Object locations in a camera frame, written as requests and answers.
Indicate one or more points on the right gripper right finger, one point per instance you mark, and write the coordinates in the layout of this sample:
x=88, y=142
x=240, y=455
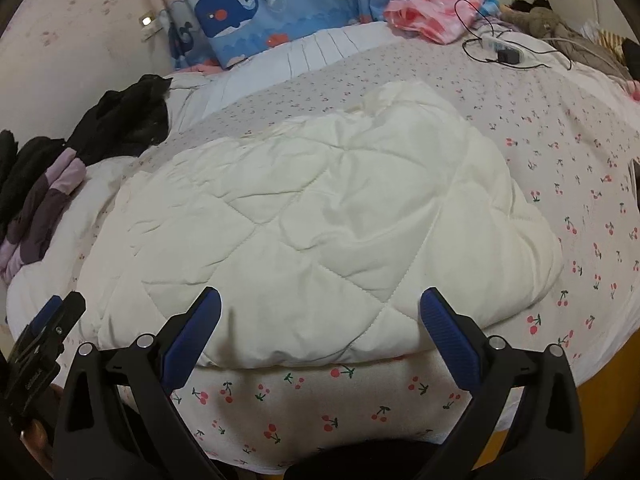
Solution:
x=546, y=438

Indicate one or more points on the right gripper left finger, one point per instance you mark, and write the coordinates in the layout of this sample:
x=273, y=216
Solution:
x=117, y=419

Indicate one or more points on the white quilted comforter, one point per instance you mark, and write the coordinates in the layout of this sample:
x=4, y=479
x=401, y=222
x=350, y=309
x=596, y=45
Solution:
x=320, y=234

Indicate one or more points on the white duvet at left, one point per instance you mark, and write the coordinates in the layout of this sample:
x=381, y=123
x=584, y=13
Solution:
x=35, y=283

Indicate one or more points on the purple lilac garment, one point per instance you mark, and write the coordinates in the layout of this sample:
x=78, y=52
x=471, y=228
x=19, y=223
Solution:
x=30, y=231

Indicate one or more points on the black garment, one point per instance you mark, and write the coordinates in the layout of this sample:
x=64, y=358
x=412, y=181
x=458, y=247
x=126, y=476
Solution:
x=123, y=123

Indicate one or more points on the cherry print bed sheet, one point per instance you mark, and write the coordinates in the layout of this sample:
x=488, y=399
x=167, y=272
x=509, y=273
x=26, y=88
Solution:
x=569, y=136

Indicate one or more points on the white striped bedding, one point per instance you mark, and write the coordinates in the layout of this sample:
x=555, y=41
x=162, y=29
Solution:
x=192, y=96

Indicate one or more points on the white power strip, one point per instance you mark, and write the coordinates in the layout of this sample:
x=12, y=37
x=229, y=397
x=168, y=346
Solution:
x=509, y=53

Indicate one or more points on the olive brown garment pile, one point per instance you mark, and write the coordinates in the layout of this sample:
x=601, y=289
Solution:
x=538, y=20

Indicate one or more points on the pink checkered cloth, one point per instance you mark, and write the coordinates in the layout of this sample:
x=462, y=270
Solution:
x=438, y=21

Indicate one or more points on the wall light switch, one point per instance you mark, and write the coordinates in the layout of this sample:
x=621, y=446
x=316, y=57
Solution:
x=150, y=26

